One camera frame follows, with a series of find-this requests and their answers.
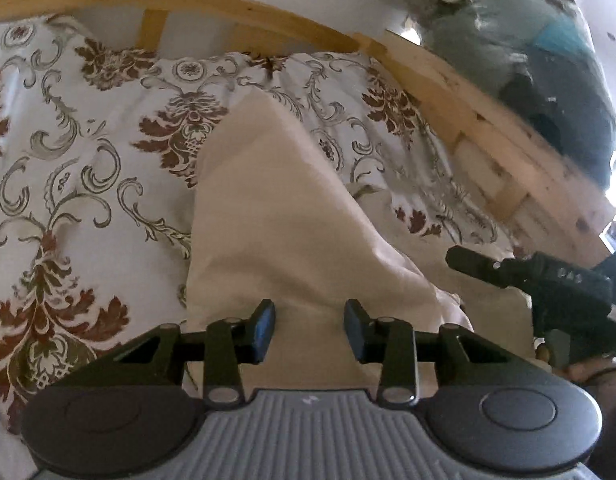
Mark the floral bed sheet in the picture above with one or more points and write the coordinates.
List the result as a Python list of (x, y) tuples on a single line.
[(88, 170)]

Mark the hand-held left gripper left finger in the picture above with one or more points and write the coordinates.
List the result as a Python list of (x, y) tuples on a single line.
[(263, 331)]

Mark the clear plastic bag of clothes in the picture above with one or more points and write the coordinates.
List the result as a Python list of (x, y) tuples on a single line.
[(533, 60)]

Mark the beige hoodie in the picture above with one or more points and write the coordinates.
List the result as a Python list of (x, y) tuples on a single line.
[(268, 220)]

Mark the person's right hand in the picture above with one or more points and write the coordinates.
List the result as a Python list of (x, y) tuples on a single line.
[(595, 375)]

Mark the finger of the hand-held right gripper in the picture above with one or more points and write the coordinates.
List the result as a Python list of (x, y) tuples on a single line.
[(480, 264)]

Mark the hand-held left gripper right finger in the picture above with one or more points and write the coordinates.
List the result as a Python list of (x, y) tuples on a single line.
[(354, 331)]

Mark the wooden bed frame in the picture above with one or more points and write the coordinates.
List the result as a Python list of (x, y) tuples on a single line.
[(268, 15)]

